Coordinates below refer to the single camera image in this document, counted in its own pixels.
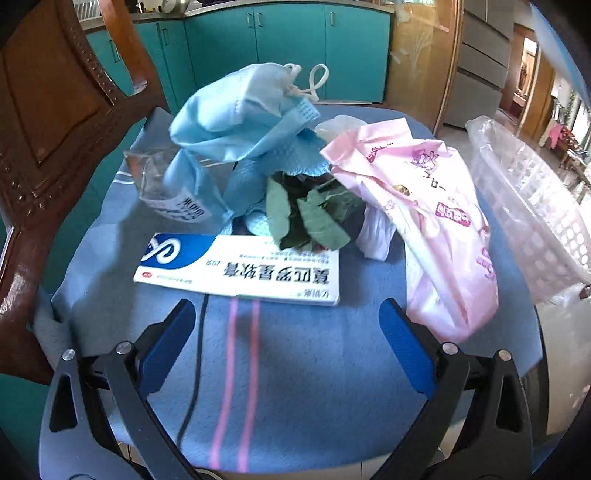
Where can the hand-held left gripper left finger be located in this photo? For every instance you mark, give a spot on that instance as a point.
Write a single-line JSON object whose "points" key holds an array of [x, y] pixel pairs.
{"points": [[166, 355]]}

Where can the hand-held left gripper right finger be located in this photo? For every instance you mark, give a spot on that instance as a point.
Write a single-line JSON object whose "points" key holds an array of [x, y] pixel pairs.
{"points": [[408, 355]]}

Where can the clear plastic bag with label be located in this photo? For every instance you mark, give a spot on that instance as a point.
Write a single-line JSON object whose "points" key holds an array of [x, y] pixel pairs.
{"points": [[157, 184]]}

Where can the wooden stool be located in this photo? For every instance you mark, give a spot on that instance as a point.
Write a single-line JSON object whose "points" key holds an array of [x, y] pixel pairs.
{"points": [[579, 168]]}

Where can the white plastic lattice basket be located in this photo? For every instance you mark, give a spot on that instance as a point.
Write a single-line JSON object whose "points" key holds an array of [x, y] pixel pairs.
{"points": [[545, 230]]}

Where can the blue face mask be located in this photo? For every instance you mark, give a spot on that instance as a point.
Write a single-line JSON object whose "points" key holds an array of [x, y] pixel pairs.
{"points": [[231, 115]]}

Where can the white medicine box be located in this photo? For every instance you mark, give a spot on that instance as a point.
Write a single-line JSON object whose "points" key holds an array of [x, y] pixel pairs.
{"points": [[231, 272]]}

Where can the translucent white plastic bag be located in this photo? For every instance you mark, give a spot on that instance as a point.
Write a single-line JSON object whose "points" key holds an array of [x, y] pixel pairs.
{"points": [[341, 125]]}

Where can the pink cloth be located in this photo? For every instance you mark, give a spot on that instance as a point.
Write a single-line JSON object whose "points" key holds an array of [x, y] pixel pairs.
{"points": [[558, 136]]}

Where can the light blue textured wipe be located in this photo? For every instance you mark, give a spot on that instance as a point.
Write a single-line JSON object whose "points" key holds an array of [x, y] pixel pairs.
{"points": [[272, 157]]}

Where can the large pink plastic bag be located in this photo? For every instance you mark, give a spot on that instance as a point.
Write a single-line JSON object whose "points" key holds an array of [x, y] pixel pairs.
{"points": [[429, 221]]}

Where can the steel pan lid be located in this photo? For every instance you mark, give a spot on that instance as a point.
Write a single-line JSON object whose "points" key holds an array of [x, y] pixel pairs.
{"points": [[175, 4]]}

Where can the carved wooden chair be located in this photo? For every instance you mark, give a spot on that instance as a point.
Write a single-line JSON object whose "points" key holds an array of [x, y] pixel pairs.
{"points": [[46, 115]]}

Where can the bunch of green leaves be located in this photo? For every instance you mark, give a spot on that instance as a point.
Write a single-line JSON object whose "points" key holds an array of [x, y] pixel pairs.
{"points": [[314, 221]]}

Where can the dish rack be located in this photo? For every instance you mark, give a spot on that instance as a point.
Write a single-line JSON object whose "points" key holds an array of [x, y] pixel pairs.
{"points": [[87, 9]]}

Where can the brown wooden door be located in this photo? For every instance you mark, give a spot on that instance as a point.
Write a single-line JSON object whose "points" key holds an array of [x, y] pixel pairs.
{"points": [[519, 74]]}

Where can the blue seat cushion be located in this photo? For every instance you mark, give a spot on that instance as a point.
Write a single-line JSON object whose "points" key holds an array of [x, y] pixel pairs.
{"points": [[300, 369]]}

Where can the grey refrigerator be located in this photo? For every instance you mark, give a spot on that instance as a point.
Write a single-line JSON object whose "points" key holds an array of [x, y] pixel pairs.
{"points": [[485, 55]]}

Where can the wood framed glass door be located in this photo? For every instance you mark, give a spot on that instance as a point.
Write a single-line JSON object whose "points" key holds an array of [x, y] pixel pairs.
{"points": [[415, 69]]}

